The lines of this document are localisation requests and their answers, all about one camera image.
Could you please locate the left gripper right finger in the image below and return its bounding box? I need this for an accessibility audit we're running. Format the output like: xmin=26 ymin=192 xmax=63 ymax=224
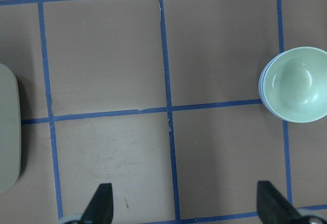
xmin=256 ymin=181 xmax=302 ymax=224

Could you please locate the cream toaster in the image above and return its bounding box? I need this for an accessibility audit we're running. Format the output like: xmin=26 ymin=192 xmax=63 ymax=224
xmin=1 ymin=64 xmax=21 ymax=193

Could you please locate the green bowl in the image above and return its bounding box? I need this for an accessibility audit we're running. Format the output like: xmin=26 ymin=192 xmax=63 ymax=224
xmin=264 ymin=46 xmax=326 ymax=123

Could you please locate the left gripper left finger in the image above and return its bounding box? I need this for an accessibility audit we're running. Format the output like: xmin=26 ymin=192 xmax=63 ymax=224
xmin=81 ymin=183 xmax=113 ymax=224

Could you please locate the blue bowl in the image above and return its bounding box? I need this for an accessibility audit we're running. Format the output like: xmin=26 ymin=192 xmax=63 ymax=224
xmin=258 ymin=54 xmax=282 ymax=120

